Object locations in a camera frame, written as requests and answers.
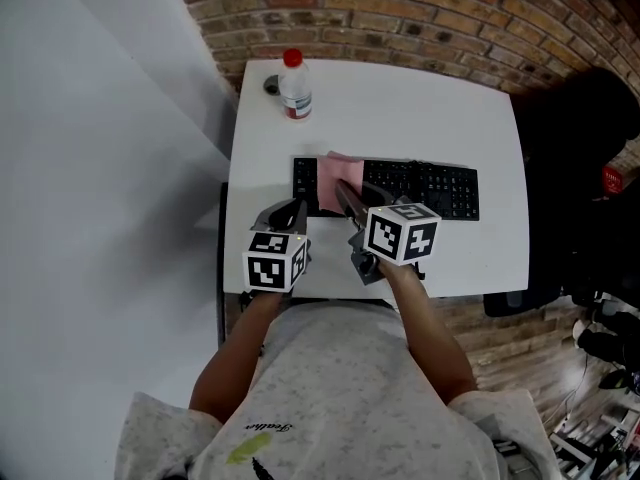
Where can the person's right forearm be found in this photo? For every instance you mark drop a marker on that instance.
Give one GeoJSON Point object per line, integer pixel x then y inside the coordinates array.
{"type": "Point", "coordinates": [430, 338]}

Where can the person's left forearm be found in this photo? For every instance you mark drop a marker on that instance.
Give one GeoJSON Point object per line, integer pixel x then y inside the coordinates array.
{"type": "Point", "coordinates": [235, 353]}

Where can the white metal rack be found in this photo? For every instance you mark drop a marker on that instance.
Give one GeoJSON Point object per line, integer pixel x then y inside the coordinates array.
{"type": "Point", "coordinates": [600, 443]}

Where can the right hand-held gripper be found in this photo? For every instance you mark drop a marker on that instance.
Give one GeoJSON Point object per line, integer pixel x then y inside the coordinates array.
{"type": "Point", "coordinates": [400, 233]}

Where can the black keyboard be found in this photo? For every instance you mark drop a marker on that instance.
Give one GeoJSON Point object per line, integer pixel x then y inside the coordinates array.
{"type": "Point", "coordinates": [440, 193]}

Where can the clear water bottle red cap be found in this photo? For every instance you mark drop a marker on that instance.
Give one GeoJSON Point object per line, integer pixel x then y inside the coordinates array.
{"type": "Point", "coordinates": [296, 93]}

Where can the person's grey speckled t-shirt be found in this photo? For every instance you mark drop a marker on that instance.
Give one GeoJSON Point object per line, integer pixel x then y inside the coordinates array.
{"type": "Point", "coordinates": [330, 393]}

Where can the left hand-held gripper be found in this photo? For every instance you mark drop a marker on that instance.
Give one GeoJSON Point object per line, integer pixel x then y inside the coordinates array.
{"type": "Point", "coordinates": [272, 263]}

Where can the pink cloth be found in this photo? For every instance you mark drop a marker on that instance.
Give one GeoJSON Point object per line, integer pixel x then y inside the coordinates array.
{"type": "Point", "coordinates": [332, 183]}

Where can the black desk leg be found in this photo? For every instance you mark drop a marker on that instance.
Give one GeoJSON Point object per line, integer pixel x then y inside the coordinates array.
{"type": "Point", "coordinates": [222, 268]}

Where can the black office chair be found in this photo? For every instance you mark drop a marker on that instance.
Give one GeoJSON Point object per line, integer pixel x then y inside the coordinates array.
{"type": "Point", "coordinates": [575, 168]}
{"type": "Point", "coordinates": [625, 248]}

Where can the red box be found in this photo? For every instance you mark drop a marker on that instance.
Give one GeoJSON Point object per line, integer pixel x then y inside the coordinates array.
{"type": "Point", "coordinates": [612, 180]}

